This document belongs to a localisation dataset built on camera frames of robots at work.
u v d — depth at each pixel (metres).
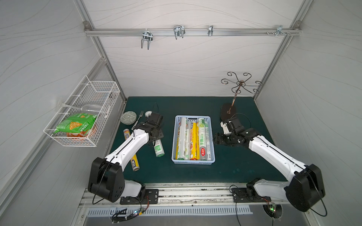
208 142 0.89
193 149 0.88
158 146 0.77
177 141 0.86
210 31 0.78
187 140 0.90
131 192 0.61
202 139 0.87
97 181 0.41
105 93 0.81
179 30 0.77
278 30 0.77
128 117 1.05
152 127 0.61
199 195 0.75
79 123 0.55
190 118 1.02
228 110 1.08
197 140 0.91
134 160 0.83
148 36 0.78
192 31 0.80
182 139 0.87
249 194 0.66
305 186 0.40
